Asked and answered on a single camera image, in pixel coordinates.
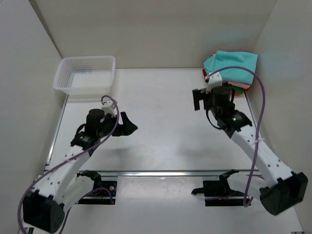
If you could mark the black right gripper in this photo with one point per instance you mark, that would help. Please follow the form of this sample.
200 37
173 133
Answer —
200 94

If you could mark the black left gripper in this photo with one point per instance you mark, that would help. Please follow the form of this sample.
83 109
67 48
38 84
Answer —
126 127

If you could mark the teal t shirt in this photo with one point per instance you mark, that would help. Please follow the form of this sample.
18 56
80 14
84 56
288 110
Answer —
222 59

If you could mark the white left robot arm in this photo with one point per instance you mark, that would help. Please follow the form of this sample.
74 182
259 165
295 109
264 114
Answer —
46 203

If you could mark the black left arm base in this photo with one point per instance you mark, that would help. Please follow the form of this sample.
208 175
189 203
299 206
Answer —
103 192

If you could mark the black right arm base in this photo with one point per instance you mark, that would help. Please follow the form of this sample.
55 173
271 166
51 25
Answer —
217 192

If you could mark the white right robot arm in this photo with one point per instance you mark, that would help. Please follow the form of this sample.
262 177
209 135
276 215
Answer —
280 188

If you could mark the pink folded t shirt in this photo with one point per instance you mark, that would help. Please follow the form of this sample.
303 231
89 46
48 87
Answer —
238 84

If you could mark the white plastic basket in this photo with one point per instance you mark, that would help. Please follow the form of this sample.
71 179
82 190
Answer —
85 76

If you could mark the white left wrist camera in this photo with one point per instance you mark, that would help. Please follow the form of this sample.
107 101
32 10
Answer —
108 107

